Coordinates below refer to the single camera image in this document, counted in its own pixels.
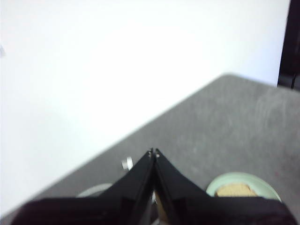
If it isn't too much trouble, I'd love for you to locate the black upright frame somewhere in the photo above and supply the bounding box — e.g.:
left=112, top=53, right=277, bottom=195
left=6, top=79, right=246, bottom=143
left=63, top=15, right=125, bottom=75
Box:
left=277, top=0, right=300, bottom=91

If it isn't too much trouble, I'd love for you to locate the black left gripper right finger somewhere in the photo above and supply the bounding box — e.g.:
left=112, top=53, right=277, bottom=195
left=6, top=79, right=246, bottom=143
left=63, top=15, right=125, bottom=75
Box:
left=154, top=147, right=295, bottom=225

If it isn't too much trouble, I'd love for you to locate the pale green round plate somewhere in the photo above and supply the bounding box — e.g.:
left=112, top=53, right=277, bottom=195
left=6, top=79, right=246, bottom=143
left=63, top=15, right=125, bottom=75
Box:
left=205, top=172, right=282, bottom=203

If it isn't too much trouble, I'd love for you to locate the toasted bread slice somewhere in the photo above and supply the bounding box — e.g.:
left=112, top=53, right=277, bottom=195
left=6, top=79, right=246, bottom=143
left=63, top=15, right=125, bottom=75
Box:
left=215, top=184, right=258, bottom=198

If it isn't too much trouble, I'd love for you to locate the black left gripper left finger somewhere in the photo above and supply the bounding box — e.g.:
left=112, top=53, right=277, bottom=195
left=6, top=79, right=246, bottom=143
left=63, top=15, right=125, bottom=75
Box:
left=9, top=147, right=156, bottom=225

